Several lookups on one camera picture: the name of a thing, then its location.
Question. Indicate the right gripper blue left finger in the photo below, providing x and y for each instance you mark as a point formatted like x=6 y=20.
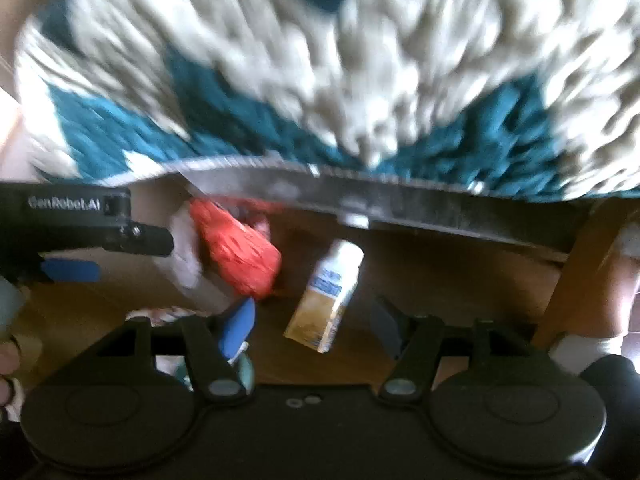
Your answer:
x=235 y=326

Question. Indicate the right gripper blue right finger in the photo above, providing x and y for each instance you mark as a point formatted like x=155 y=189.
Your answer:
x=389 y=324

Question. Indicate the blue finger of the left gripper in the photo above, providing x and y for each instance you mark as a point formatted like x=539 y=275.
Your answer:
x=71 y=271

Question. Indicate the red plastic bag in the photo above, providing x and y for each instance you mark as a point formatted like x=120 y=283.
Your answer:
x=245 y=258

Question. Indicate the small white yellow bottle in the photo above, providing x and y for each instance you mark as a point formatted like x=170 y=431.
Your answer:
x=319 y=312

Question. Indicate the christmas print paper bag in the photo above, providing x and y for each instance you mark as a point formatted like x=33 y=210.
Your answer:
x=172 y=365

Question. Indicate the white paper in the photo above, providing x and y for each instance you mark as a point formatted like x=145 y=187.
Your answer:
x=187 y=269

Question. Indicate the person left hand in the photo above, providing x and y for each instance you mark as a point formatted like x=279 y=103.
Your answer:
x=12 y=392

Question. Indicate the teal white chevron quilt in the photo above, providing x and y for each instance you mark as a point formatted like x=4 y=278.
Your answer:
x=529 y=99

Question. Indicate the metal bed frame rail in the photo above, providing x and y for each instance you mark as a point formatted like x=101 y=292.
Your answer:
x=356 y=197

